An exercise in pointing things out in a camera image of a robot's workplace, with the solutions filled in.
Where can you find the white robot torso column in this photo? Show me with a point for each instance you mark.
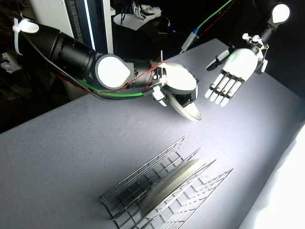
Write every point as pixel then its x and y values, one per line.
pixel 52 19

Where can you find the black device with blue light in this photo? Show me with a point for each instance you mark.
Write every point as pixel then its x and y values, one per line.
pixel 164 26

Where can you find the background person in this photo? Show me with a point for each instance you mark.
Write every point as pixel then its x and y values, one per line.
pixel 9 64

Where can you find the white paper sheet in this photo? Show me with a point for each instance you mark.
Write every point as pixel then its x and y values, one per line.
pixel 128 21

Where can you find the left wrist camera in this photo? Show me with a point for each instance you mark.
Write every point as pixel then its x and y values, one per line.
pixel 262 66

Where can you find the spare white robot hand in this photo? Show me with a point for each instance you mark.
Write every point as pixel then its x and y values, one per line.
pixel 147 10

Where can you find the white plate with dark rim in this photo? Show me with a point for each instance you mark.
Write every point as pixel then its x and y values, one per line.
pixel 190 114
pixel 171 186

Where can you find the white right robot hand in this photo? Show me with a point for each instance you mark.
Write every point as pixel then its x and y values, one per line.
pixel 181 76

